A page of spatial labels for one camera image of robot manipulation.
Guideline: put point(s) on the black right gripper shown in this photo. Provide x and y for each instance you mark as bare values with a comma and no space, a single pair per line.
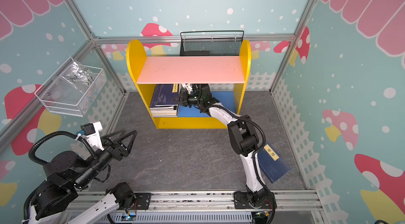
190,99

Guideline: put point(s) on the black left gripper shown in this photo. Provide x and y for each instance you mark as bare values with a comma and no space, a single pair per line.
122,150

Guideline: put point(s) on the navy book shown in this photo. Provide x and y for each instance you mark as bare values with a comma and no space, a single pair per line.
272,164
163,95

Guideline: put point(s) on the dark portrait cover book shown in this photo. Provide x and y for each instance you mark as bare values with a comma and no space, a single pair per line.
165,112

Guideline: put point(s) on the navy book floral cover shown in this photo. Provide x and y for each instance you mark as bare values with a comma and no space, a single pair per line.
163,108

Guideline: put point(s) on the yellow cartoon cover book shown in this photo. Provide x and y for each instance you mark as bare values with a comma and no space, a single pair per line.
164,115

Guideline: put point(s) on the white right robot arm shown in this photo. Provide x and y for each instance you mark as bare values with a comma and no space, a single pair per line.
246,138

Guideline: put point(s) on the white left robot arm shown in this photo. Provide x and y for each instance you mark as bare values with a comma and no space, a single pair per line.
67,172

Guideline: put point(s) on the yellow bookshelf with coloured shelves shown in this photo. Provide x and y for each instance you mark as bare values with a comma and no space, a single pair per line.
147,71

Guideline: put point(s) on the clear plastic bag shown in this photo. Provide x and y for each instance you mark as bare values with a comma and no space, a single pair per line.
76,79

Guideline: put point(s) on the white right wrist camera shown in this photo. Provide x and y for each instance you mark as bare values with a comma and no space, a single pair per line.
186,88

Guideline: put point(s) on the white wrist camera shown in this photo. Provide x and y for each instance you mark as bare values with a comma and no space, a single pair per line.
91,133
186,88

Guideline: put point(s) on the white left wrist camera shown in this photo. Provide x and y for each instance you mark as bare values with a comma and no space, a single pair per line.
91,133

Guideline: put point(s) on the black wire mesh basket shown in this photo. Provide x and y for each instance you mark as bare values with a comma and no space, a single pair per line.
211,43

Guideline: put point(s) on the white wire wall basket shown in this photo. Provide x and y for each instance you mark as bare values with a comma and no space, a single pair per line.
51,97

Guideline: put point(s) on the grey slotted cable duct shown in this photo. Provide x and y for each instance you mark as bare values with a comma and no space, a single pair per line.
182,218

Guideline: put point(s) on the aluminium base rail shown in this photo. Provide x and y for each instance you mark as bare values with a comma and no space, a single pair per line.
216,200

